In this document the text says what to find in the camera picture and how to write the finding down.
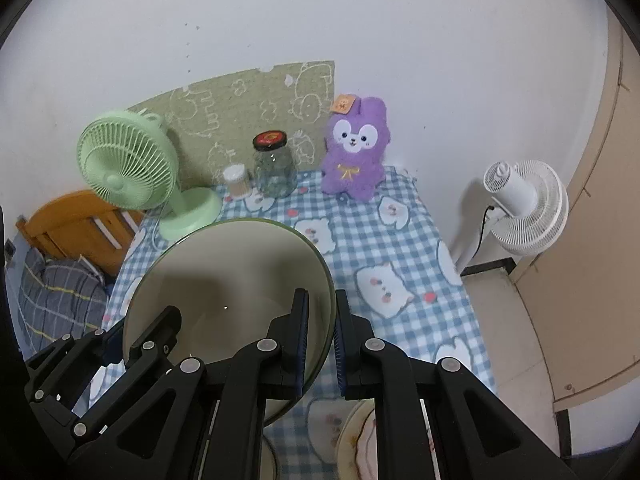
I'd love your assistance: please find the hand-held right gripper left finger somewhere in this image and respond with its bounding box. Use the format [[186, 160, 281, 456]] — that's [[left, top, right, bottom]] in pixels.
[[67, 288, 310, 480]]

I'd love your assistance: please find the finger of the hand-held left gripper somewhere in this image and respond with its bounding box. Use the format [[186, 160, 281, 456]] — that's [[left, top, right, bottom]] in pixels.
[[75, 317, 127, 376], [124, 305, 182, 377]]

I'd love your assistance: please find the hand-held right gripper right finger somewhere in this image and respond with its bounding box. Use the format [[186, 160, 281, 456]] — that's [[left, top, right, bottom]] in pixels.
[[332, 288, 581, 480]]

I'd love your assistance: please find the yellow floral plate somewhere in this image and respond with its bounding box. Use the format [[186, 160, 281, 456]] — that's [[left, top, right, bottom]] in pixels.
[[334, 399, 376, 480]]

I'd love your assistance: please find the striped grey cushion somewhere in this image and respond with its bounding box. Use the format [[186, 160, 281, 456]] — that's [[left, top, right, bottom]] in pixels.
[[5, 245, 108, 356]]

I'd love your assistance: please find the blue checkered tablecloth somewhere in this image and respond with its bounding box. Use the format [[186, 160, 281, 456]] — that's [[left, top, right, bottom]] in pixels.
[[87, 167, 498, 480]]

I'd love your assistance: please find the wooden bed headboard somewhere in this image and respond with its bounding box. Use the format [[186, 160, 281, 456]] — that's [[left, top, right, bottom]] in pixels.
[[17, 190, 146, 276]]

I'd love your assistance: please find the cotton swab container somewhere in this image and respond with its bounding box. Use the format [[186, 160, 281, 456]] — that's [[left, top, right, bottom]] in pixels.
[[222, 164, 251, 197]]

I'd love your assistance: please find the glass jar with black lid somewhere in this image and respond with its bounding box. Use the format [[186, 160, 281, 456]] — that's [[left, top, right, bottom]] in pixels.
[[251, 130, 298, 199]]

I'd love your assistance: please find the green desk fan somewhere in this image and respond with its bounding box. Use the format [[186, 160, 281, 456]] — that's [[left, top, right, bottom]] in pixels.
[[76, 109, 222, 242]]

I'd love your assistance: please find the purple plush toy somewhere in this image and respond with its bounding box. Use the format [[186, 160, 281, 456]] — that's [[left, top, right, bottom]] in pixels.
[[320, 92, 392, 202]]

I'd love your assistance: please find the white standing fan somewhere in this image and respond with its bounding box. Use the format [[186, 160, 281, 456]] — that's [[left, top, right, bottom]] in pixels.
[[452, 159, 570, 273]]

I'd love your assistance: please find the beige door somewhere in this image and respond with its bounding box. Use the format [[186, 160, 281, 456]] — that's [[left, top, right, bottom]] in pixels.
[[510, 10, 640, 413]]

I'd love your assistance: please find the black fan cable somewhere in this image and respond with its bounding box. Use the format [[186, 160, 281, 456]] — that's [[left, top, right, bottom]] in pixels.
[[472, 202, 501, 256]]

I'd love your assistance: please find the green cartoon wall mat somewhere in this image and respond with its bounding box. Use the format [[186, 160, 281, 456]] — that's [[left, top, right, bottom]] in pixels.
[[127, 60, 336, 188]]

